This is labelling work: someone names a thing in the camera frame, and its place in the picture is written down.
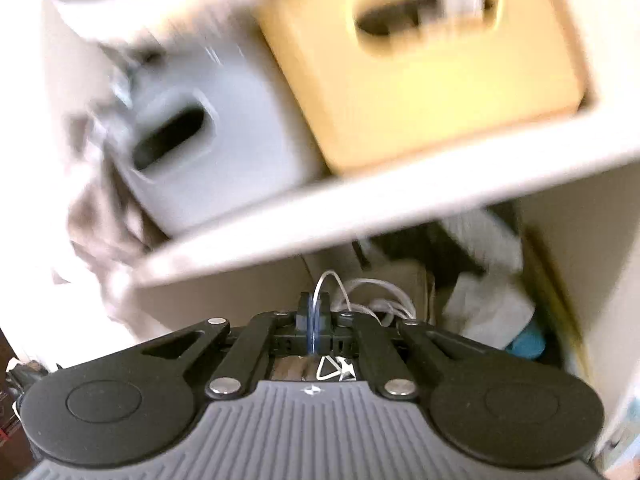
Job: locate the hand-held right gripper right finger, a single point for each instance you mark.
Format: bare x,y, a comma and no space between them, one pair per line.
327,330

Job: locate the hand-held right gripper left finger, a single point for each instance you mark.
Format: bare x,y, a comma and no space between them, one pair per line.
305,330

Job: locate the beige wooden shelf unit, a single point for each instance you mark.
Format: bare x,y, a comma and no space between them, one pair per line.
400,200

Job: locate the blue round container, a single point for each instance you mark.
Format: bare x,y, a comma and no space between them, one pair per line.
525,342

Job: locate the pale grey plastic basket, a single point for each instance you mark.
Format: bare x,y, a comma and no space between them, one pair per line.
240,110

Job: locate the yellow plastic basket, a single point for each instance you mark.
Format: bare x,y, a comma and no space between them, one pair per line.
450,85

